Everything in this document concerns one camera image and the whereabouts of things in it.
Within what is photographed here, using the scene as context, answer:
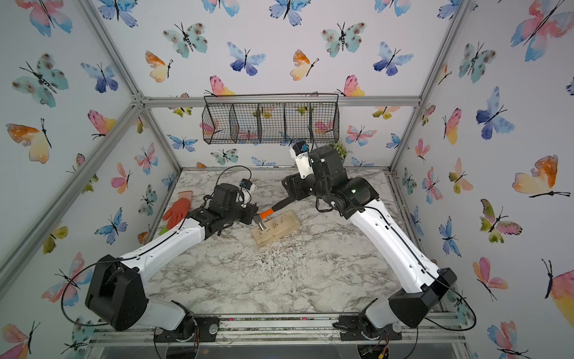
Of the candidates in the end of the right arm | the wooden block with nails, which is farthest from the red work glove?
the end of the right arm

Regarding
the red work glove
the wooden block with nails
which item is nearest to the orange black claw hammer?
the wooden block with nails

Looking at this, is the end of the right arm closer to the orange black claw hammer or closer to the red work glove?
the orange black claw hammer

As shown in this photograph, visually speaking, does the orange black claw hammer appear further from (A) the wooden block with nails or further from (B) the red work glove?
(B) the red work glove

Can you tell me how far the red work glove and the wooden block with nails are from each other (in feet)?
1.10

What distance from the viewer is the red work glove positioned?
100cm

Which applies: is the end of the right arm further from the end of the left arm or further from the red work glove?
the red work glove

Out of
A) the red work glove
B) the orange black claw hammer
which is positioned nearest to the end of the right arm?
the orange black claw hammer

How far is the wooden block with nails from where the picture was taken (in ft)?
3.05

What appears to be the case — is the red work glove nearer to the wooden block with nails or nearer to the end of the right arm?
the wooden block with nails
